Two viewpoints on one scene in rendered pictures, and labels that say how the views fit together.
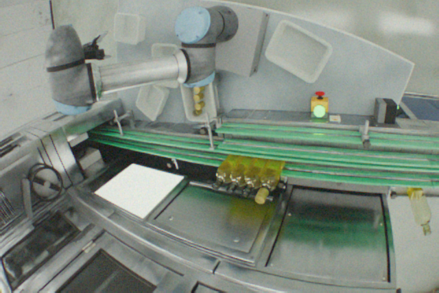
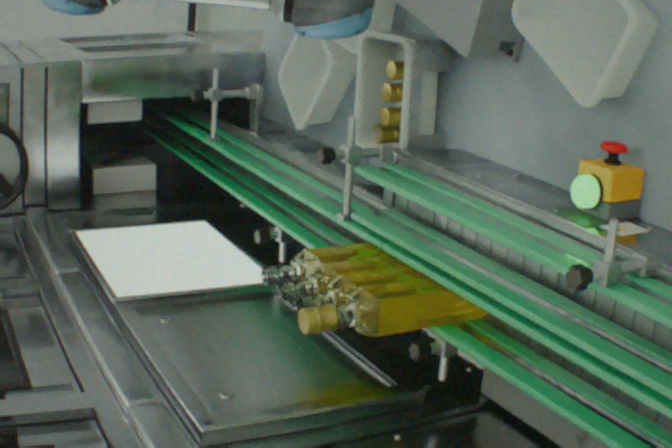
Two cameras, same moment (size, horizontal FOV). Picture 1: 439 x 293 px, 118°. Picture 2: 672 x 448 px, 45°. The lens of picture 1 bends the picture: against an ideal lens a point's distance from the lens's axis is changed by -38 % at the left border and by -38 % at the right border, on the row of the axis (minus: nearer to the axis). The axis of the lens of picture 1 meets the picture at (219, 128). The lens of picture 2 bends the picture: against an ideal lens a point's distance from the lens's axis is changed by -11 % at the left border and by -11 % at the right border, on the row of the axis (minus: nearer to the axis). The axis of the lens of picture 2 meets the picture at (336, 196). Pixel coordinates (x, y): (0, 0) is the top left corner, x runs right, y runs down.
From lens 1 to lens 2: 0.78 m
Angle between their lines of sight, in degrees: 31
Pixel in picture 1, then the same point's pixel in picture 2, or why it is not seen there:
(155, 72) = not seen: outside the picture
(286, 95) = (564, 142)
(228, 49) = not seen: outside the picture
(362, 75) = not seen: outside the picture
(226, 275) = (138, 418)
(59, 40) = not seen: outside the picture
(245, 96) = (490, 121)
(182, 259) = (107, 368)
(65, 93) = not seen: outside the picture
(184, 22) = not seen: outside the picture
